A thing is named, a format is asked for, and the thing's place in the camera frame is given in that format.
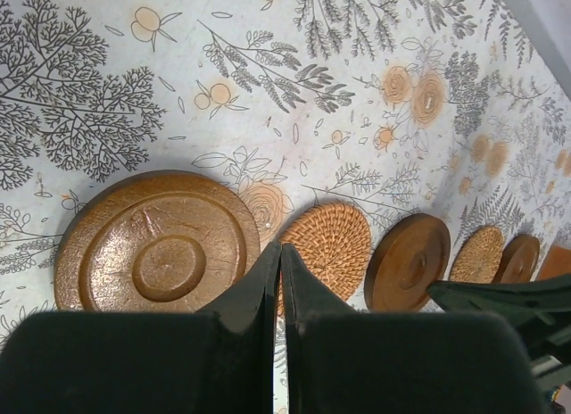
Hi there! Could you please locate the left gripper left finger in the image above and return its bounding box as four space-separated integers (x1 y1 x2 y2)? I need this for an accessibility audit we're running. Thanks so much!
1 243 281 413

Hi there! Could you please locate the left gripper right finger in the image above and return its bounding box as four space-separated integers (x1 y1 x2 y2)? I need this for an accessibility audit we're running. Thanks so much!
280 244 547 413

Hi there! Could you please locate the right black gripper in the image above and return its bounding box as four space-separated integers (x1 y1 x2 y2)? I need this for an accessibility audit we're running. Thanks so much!
427 275 570 413

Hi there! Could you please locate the dark wooden coaster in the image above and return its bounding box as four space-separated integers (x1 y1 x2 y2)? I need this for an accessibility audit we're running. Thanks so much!
54 170 261 312
493 234 540 284
364 213 451 312

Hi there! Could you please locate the woven rattan coaster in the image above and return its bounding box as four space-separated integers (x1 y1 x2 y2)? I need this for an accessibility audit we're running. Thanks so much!
279 203 371 302
449 226 504 284

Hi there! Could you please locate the orange compartment organizer tray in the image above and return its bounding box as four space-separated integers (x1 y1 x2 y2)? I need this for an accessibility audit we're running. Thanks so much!
536 245 571 280

